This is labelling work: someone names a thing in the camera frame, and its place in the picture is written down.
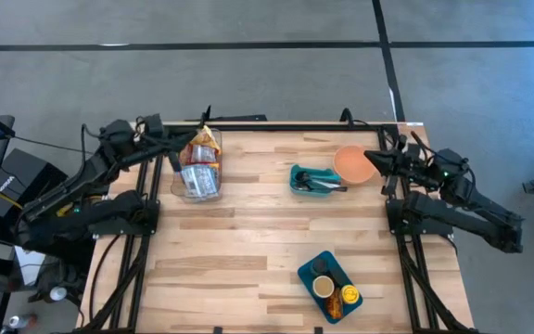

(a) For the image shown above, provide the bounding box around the black equipment case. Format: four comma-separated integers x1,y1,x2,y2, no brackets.
0,148,68,219

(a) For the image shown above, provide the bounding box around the dark metal utensil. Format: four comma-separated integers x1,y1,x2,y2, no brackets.
294,183,349,193

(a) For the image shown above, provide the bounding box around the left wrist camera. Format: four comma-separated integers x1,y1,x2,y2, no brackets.
144,113,165,138

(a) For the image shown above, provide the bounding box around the dark blue tray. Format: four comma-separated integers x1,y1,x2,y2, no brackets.
297,250,364,325

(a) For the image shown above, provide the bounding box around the small black cup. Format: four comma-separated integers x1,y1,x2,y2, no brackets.
310,257,330,276

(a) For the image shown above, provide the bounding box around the blue beef ramen packet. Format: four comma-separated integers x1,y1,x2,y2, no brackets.
179,164,222,200

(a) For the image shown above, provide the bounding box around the clear plastic container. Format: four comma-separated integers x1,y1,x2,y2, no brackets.
170,127,224,204

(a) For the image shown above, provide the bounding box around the white paper sheet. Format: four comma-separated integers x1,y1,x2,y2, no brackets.
14,245,48,287

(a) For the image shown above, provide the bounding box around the yellow ramen packet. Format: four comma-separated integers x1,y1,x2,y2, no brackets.
183,124,223,154

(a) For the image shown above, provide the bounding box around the black table frame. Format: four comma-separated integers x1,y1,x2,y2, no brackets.
74,121,479,334

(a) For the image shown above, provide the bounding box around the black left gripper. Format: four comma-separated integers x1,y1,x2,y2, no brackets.
97,118,199,173

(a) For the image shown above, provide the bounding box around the teal rectangular container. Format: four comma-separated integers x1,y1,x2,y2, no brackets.
288,162,343,199

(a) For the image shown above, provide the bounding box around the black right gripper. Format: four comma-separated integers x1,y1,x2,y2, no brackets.
362,137,438,187

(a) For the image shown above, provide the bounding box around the orange bowl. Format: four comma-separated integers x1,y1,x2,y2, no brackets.
332,145,380,186

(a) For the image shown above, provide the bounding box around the silver can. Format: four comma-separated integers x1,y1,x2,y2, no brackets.
0,314,36,331

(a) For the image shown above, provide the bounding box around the small tan cup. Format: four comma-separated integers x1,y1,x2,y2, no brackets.
311,275,337,300

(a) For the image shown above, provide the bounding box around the red snack packet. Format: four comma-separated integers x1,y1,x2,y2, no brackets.
187,144,218,164

